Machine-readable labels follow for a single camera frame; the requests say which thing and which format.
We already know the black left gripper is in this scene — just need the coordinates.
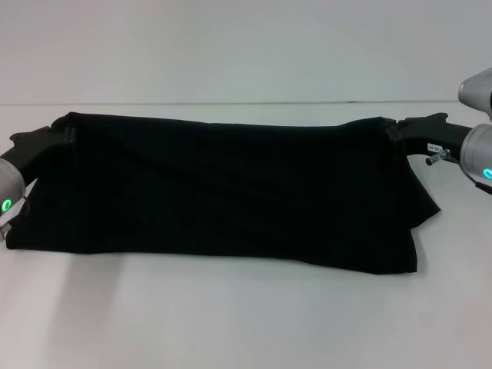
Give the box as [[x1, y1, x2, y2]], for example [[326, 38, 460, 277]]
[[0, 125, 76, 181]]

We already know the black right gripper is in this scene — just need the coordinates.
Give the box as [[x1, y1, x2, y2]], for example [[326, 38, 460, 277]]
[[386, 111, 476, 161]]

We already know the black shirt with FREE print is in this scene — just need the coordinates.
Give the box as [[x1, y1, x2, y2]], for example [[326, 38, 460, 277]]
[[6, 111, 442, 277]]

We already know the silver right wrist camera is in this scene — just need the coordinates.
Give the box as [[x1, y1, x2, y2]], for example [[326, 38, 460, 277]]
[[457, 69, 492, 124]]

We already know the left gripper cable with connector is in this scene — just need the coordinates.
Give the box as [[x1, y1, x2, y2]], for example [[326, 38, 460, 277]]
[[0, 194, 31, 241]]

